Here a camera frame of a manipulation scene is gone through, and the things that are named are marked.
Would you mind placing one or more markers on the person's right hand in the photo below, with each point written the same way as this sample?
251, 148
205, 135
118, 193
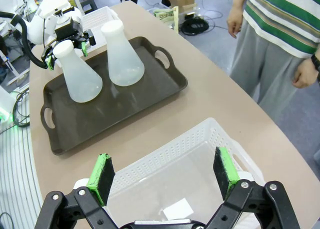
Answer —
235, 21

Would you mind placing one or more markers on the green white carton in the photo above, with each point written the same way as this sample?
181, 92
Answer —
163, 15

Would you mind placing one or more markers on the black wristwatch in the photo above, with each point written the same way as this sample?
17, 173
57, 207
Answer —
316, 62

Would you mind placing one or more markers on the white paper label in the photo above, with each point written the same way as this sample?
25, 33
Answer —
177, 209

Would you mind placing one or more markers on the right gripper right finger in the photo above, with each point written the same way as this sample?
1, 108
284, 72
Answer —
226, 174

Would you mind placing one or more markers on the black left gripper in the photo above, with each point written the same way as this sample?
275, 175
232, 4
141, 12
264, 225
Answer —
68, 29

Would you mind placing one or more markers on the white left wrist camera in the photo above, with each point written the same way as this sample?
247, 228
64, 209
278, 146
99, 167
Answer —
53, 9

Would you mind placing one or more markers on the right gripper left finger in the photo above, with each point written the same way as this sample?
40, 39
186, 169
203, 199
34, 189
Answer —
100, 179

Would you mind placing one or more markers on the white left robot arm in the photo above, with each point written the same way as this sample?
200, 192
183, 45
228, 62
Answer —
40, 26

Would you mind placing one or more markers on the dark brown plastic tray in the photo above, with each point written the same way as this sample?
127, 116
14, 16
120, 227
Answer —
112, 114

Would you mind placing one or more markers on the person's left hand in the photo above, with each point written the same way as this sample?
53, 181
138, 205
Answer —
307, 75

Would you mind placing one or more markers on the green striped t-shirt torso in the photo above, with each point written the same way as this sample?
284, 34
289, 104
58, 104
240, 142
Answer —
282, 19

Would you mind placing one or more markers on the white perforated plastic basket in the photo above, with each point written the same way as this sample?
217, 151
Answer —
96, 15
175, 159

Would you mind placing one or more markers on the translucent white conical flask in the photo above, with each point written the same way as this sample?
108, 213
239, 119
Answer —
80, 84
125, 64

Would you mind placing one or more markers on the white device with green light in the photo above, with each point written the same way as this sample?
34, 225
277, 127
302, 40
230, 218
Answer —
6, 104

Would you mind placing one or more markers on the person's right forearm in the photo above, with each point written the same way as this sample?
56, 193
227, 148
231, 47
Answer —
238, 0

